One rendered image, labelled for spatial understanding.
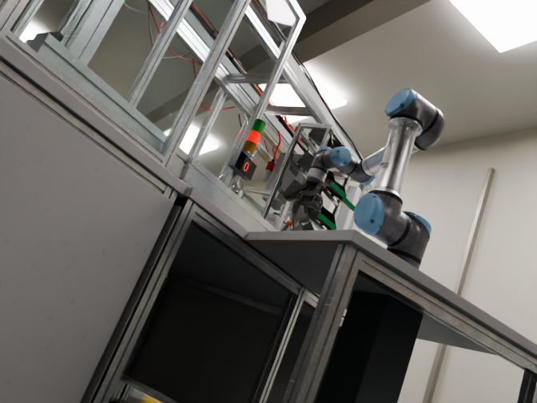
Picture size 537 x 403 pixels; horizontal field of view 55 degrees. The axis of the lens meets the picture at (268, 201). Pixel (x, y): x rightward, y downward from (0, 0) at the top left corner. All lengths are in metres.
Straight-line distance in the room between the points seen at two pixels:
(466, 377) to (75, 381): 3.54
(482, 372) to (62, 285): 3.62
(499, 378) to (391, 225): 2.81
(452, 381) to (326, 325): 3.38
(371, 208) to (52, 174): 0.92
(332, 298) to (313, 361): 0.14
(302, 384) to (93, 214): 0.59
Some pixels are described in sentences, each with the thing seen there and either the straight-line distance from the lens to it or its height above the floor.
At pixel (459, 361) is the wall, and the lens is 4.54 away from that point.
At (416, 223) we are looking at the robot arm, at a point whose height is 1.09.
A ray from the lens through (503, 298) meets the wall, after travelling 4.51.
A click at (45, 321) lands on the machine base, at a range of 1.23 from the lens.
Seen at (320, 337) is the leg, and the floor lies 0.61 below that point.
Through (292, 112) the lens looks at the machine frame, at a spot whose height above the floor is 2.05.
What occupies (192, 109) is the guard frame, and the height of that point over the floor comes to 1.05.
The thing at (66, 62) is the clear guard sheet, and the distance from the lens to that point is 1.22.
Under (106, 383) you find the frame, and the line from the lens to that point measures 1.38.
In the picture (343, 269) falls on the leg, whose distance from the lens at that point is 1.21.
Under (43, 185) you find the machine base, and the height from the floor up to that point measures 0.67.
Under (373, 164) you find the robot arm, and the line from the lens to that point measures 2.08.
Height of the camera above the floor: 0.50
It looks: 17 degrees up
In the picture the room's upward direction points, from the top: 22 degrees clockwise
